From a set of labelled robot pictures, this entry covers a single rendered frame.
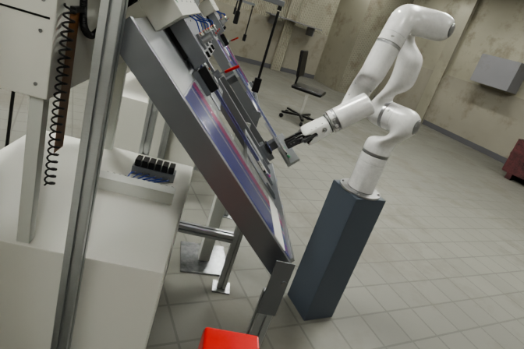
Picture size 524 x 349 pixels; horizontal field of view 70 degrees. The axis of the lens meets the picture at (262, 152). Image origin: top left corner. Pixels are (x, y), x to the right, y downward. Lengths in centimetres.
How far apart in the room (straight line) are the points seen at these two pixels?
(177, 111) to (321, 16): 1073
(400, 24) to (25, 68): 111
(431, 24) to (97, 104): 115
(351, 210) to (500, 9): 869
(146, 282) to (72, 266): 18
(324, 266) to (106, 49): 139
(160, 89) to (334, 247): 120
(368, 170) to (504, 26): 836
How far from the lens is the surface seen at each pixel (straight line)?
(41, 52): 90
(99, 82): 84
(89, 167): 89
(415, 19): 146
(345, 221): 173
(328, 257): 183
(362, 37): 1079
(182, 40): 114
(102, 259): 107
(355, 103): 137
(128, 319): 117
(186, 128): 85
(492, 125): 938
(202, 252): 210
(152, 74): 84
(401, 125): 163
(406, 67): 160
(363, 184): 172
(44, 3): 89
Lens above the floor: 129
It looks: 19 degrees down
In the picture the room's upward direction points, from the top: 18 degrees clockwise
